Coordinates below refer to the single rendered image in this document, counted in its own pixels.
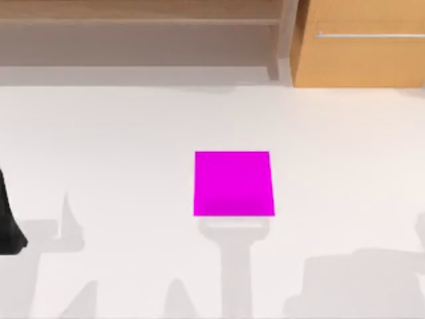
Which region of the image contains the flat magenta square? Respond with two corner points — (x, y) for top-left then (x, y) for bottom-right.
(193, 151), (276, 217)

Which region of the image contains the open wooden shelf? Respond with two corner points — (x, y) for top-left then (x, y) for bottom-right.
(0, 0), (299, 88)

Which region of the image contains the wooden cupboard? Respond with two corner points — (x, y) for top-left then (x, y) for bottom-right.
(289, 0), (425, 88)

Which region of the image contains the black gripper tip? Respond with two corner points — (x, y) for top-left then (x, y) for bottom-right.
(0, 169), (29, 257)

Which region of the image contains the long metal handle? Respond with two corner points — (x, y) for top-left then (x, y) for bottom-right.
(314, 30), (425, 39)

